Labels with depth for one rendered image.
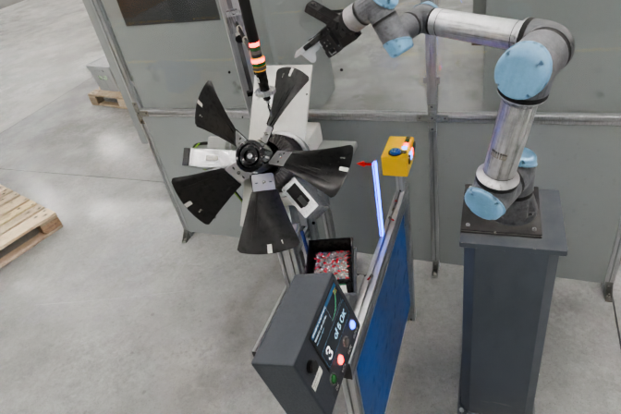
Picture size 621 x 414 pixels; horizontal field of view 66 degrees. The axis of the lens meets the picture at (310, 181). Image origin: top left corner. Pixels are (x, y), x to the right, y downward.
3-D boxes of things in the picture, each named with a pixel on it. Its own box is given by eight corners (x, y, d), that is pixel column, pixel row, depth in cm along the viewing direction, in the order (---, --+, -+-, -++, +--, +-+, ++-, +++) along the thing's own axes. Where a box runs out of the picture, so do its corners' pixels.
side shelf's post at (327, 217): (335, 272, 288) (313, 154, 242) (342, 273, 287) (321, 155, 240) (334, 276, 285) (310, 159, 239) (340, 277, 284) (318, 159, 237)
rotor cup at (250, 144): (245, 147, 188) (228, 141, 176) (278, 137, 183) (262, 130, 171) (252, 183, 185) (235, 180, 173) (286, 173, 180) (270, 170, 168)
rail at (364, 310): (399, 196, 211) (398, 181, 206) (408, 197, 209) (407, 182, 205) (340, 377, 144) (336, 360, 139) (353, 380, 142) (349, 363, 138)
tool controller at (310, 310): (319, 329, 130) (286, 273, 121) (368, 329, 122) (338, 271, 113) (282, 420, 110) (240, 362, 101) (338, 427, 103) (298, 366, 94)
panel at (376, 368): (408, 305, 244) (400, 201, 207) (411, 305, 244) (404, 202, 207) (369, 470, 183) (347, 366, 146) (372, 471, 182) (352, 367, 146)
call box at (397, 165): (391, 156, 203) (389, 135, 197) (415, 158, 200) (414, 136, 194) (383, 178, 191) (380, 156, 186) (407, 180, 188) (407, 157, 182)
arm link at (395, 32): (427, 37, 136) (408, 2, 134) (404, 53, 130) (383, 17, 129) (408, 48, 143) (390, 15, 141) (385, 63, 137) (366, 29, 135)
